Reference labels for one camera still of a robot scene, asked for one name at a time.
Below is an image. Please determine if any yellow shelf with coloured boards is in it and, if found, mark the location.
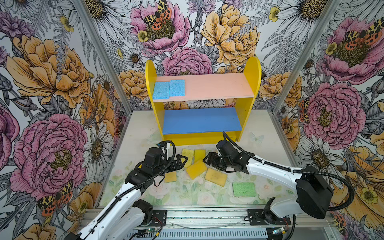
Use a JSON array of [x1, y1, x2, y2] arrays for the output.
[[145, 57, 262, 146]]

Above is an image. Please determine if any orange-yellow sponge far left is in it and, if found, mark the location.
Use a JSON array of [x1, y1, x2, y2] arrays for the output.
[[164, 171, 177, 183]]

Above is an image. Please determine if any orange-yellow sponge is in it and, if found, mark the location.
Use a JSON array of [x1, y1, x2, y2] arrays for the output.
[[205, 168, 228, 187], [164, 171, 177, 183]]

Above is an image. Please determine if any pale yellow textured sponge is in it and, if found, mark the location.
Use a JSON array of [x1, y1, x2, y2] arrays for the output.
[[182, 149, 195, 168]]

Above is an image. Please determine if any bright yellow small sponge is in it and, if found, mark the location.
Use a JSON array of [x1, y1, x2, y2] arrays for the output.
[[194, 149, 206, 163]]

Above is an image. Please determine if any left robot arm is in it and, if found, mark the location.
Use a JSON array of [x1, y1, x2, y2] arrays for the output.
[[65, 141, 188, 240]]

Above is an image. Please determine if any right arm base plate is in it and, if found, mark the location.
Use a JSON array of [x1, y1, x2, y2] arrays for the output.
[[244, 209, 291, 226]]

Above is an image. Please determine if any blue sponge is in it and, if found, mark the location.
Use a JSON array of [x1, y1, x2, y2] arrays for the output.
[[169, 80, 185, 98], [153, 82, 170, 100]]

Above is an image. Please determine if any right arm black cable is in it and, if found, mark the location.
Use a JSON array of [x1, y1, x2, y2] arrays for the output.
[[222, 131, 355, 212]]

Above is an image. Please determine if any thick yellow sponge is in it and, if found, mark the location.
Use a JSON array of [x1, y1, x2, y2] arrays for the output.
[[186, 161, 208, 180]]

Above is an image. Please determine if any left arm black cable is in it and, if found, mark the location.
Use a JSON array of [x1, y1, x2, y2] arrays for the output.
[[89, 140, 177, 235]]

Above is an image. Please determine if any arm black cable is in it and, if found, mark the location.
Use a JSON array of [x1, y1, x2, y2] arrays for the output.
[[222, 131, 355, 212], [89, 140, 177, 235]]

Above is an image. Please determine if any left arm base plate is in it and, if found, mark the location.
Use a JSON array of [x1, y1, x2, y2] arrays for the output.
[[142, 210, 168, 227]]

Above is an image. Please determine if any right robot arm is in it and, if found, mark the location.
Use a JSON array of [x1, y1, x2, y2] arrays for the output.
[[203, 140, 333, 224]]

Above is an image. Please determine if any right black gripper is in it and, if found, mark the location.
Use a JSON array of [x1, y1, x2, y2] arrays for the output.
[[202, 152, 232, 173]]

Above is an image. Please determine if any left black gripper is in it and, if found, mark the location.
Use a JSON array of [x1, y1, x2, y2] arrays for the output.
[[153, 154, 188, 177]]

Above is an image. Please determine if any orange-yellow sponge centre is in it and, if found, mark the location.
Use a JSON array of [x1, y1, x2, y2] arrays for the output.
[[205, 168, 228, 187]]

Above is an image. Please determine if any green sponge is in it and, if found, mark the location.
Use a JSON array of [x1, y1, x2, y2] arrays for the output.
[[232, 182, 257, 197]]

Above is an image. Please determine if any floral table mat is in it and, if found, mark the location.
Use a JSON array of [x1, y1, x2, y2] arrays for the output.
[[99, 141, 294, 207]]

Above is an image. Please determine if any aluminium front rail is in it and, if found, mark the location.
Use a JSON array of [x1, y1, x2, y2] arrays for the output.
[[123, 205, 342, 240]]

